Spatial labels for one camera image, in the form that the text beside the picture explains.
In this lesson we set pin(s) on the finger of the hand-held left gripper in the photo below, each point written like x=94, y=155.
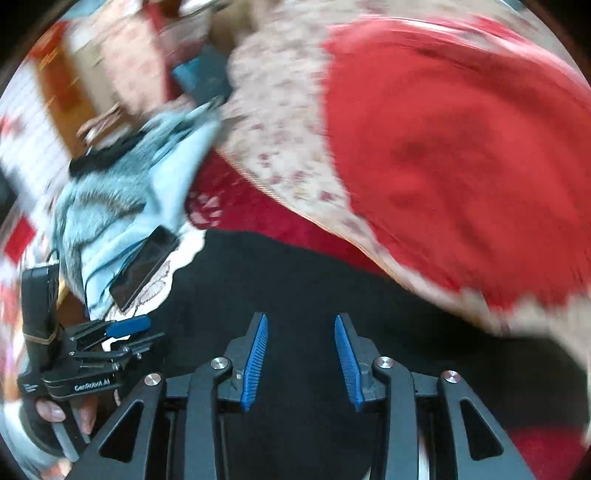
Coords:
x=129, y=325
x=138, y=346

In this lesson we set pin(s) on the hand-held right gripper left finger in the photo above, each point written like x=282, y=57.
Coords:
x=254, y=364

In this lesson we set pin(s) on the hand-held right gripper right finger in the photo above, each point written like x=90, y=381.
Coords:
x=348, y=364

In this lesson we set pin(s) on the black pants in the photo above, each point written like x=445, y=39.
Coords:
x=300, y=286

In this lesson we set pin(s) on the person's left forearm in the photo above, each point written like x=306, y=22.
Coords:
x=27, y=457

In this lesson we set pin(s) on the person's left hand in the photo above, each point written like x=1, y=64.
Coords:
x=51, y=410

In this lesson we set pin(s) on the black smartphone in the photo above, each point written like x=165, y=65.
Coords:
x=143, y=267

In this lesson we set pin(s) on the light blue garment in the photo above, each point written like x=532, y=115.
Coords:
x=152, y=184

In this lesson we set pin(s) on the brown wooden furniture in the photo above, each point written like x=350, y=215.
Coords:
x=69, y=101

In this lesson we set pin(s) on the red round cushion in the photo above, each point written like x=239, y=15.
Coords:
x=438, y=161

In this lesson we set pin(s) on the floral quilt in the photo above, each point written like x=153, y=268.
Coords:
x=277, y=115

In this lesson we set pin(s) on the dark blue box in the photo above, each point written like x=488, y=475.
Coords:
x=207, y=78

